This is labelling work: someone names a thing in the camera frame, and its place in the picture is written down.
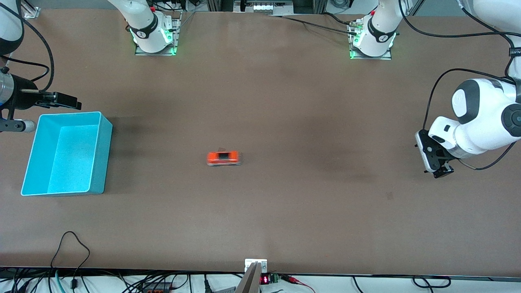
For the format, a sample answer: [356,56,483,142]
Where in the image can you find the black cable on table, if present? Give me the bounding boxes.
[267,12,361,35]

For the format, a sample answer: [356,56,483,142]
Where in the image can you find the thin black looped cable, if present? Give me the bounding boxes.
[50,231,91,290]

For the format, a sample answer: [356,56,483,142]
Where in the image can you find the black coiled cable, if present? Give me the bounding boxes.
[412,276,451,289]

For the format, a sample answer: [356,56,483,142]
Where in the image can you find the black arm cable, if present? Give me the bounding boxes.
[0,0,55,94]
[398,0,521,171]

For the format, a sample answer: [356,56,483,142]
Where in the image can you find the red clip lead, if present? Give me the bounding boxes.
[281,275,316,293]

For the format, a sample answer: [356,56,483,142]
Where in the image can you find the orange toy bus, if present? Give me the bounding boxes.
[206,150,242,167]

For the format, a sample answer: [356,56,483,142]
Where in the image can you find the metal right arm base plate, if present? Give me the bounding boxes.
[134,11,182,56]

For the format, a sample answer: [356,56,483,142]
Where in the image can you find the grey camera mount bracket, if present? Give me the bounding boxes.
[234,258,268,293]

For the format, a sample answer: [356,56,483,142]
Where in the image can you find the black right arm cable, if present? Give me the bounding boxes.
[0,0,55,94]

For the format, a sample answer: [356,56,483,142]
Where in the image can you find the metal device with white lights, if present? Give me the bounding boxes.
[234,0,294,14]

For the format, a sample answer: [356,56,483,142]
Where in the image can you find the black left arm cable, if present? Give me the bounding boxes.
[398,0,521,171]

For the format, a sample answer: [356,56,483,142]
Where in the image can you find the blue plastic box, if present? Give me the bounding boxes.
[20,111,113,197]

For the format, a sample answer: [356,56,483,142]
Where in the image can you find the grey orange power hub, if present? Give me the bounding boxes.
[140,282,174,293]

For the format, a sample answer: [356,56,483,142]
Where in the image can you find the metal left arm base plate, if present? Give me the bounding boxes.
[348,20,393,61]

